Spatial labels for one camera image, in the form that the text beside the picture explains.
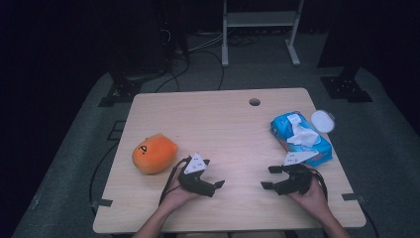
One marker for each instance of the person's left hand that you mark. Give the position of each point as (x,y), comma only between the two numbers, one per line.
(176,198)

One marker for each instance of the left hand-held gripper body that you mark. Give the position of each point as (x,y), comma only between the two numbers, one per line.
(194,183)

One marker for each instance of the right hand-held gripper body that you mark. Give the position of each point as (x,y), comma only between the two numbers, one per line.
(297,181)

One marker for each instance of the person's right hand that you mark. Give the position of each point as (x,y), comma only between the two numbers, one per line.
(313,200)

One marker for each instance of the grey tape strip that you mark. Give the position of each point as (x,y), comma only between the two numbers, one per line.
(102,202)
(353,197)

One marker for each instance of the orange plush toy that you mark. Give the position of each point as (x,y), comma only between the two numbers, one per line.
(153,155)

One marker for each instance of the blue wet wipe pack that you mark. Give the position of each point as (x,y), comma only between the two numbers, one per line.
(284,128)

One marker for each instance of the white metal stand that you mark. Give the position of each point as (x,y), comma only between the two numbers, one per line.
(261,19)

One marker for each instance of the white wet wipe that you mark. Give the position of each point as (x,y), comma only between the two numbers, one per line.
(305,137)

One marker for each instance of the black stand base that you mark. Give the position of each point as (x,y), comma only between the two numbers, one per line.
(345,87)
(124,91)

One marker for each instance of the dark equipment rack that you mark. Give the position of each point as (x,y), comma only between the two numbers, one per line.
(142,39)

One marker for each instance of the white oval plastic lid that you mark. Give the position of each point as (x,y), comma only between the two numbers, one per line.
(322,121)

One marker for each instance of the black tape rectangle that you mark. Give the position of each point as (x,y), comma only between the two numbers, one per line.
(110,135)

